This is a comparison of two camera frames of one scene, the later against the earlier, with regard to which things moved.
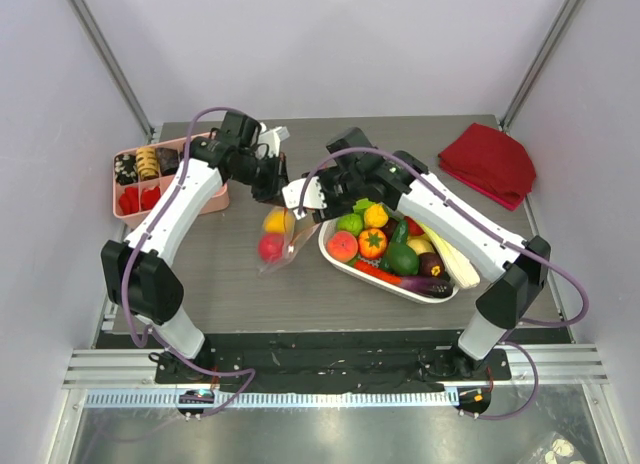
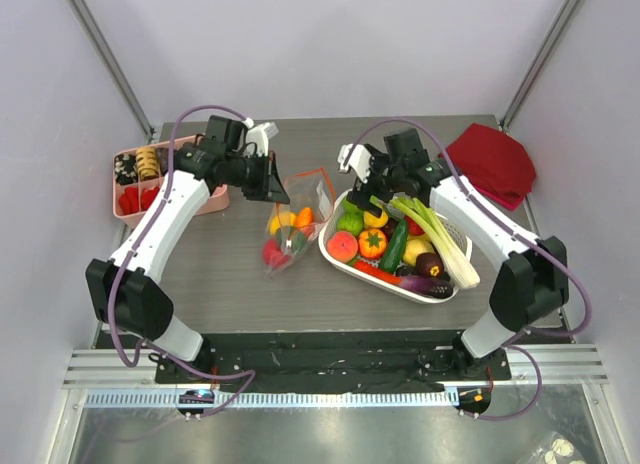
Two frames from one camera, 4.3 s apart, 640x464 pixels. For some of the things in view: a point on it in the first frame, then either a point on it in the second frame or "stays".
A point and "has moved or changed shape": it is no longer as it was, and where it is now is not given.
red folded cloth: [492, 163] stays
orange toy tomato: [372, 243] stays
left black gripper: [272, 192] stays
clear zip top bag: [282, 235] has moved or changed shape
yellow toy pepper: [375, 215] stays
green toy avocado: [402, 259] -> [298, 242]
